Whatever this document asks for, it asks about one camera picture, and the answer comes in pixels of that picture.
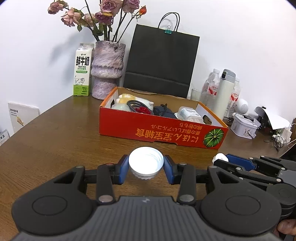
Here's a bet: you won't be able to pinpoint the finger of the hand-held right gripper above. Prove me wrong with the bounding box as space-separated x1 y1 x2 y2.
225 153 296 171
214 159 281 186

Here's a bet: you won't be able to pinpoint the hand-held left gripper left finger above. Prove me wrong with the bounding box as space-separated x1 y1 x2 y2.
52 155 129 205

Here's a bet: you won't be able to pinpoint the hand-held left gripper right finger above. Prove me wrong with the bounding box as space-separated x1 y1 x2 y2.
164 155 243 205

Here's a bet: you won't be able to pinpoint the white tissue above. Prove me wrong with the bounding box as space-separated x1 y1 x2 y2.
212 153 229 164

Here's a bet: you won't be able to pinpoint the white round lid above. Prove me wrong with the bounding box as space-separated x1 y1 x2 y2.
128 147 164 180

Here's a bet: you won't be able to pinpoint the red cardboard box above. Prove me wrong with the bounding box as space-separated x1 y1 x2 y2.
99 86 229 149

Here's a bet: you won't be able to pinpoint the navy zip case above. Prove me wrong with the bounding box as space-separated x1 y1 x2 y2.
153 104 178 119

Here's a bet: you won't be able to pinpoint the white blue-label pack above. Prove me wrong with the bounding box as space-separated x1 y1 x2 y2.
177 106 204 123

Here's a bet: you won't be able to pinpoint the black cable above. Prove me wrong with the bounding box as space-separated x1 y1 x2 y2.
127 100 154 115

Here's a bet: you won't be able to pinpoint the yellow white plush toy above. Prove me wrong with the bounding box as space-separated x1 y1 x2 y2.
116 93 155 109

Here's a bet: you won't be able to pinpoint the wooden desktop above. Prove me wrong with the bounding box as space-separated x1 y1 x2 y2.
0 94 296 241

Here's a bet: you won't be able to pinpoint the person's right hand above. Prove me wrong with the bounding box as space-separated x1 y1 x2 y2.
277 220 296 240

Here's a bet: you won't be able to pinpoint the white printed tin box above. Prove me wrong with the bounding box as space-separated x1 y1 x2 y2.
231 114 259 140

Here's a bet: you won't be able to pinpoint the white paper sheet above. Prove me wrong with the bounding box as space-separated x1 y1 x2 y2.
254 107 290 130

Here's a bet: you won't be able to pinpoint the white round speaker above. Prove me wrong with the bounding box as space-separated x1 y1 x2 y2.
233 98 249 116

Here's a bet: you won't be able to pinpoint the clear water bottle red label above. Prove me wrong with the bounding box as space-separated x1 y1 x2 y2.
228 77 241 117
202 69 221 109

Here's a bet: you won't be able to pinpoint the white thermos grey lid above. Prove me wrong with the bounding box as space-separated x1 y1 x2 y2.
215 69 236 119

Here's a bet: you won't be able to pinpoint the clear glass cup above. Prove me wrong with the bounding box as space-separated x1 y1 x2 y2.
190 89 204 102

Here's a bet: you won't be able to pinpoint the purple ceramic vase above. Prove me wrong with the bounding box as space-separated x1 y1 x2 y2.
91 41 126 100

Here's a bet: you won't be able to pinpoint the white green milk carton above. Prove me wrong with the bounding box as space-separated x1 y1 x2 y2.
73 43 95 96

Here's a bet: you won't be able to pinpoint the black paper bag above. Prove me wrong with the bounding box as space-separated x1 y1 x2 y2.
124 12 200 99

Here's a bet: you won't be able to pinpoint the white printed card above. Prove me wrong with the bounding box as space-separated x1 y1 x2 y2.
8 102 40 133

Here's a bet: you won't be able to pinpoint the dried rose bouquet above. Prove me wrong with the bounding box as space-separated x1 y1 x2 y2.
47 0 147 44

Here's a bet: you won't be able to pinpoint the tangled black cables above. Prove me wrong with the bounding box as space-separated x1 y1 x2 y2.
269 133 289 152

